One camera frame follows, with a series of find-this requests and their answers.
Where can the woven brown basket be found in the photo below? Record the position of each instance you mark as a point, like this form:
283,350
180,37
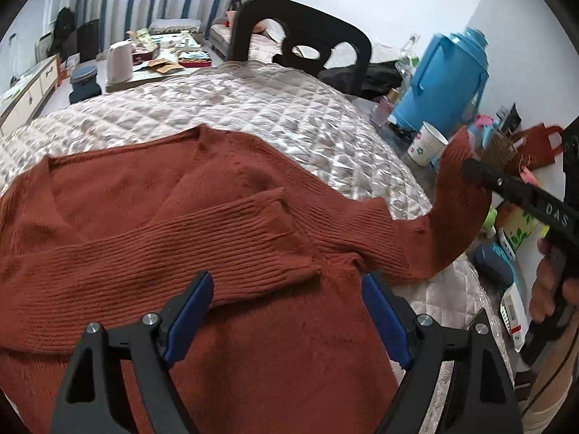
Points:
499,152

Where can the red snack tray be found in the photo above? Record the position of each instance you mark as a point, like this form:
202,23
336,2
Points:
195,63

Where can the dark blue round stool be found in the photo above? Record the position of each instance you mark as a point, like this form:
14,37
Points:
84,84

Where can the black jacket on table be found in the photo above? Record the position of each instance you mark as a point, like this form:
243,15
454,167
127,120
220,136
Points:
378,80

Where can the blue thermos jug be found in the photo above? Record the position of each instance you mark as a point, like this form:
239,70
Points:
451,76

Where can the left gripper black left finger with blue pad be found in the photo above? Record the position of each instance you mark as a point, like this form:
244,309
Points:
93,396

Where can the white pink spray bottle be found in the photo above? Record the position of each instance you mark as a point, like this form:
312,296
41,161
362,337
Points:
481,131

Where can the pink perfume bottle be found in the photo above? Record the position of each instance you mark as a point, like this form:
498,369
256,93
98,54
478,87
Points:
380,115

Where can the low wooden coffee table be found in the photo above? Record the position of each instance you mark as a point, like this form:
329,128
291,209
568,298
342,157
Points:
162,63

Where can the black chair far side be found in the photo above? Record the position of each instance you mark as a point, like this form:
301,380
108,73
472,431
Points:
310,36

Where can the dark red tote bag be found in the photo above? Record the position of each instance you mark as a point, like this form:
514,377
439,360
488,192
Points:
533,149

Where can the rust red knit sweater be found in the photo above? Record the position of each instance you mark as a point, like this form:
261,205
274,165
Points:
287,346

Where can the beige quilted table cover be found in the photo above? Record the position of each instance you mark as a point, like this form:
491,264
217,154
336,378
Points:
309,122

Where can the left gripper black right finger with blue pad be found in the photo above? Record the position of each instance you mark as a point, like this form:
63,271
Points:
480,396

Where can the person's right hand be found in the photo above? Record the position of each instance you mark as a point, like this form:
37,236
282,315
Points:
542,299

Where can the white electric kettle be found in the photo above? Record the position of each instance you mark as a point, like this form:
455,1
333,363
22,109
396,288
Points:
119,62

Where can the white low TV cabinet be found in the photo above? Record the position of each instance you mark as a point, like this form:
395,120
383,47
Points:
21,103

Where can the person's right forearm beige sleeve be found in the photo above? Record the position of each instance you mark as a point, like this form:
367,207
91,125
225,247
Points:
539,416

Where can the white floral paper cup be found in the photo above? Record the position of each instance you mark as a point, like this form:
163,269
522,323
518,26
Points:
428,143

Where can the black suitcase by curtain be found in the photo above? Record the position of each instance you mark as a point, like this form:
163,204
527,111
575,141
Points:
88,40

